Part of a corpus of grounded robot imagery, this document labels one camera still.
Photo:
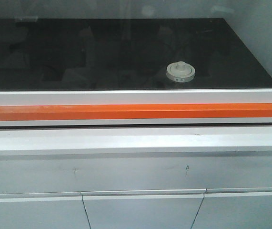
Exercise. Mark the glass jar with white lid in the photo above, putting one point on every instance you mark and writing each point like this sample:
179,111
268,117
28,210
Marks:
179,75

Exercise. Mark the white fume hood base cabinet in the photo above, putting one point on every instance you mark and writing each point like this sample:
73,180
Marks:
207,177

